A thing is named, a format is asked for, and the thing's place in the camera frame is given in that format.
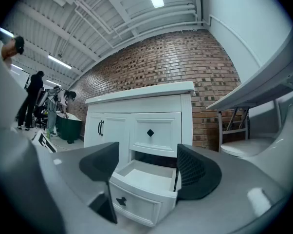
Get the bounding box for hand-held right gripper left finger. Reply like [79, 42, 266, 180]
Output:
[79, 141, 120, 224]

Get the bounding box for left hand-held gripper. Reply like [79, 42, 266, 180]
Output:
[31, 130, 58, 154]

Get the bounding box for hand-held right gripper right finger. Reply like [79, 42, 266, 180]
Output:
[176, 143, 222, 201]

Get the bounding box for white drawer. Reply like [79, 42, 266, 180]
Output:
[108, 152, 179, 228]

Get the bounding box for small black plastic part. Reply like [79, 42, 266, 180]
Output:
[115, 196, 128, 207]

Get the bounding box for black office chair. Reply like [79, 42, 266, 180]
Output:
[33, 105, 49, 129]

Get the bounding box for dark green bathtub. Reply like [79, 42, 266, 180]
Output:
[55, 112, 83, 143]

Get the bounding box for white vanity cabinet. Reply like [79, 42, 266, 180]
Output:
[83, 81, 195, 177]

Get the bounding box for white board screen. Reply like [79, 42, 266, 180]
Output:
[9, 68, 31, 90]

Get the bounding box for person's head with headset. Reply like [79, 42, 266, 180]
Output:
[1, 36, 25, 61]

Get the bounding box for white folding table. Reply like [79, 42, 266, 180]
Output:
[205, 29, 293, 154]

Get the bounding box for white ceiling pipes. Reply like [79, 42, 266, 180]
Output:
[73, 2, 212, 40]

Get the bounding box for white wall conduit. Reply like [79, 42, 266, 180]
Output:
[209, 14, 262, 69]

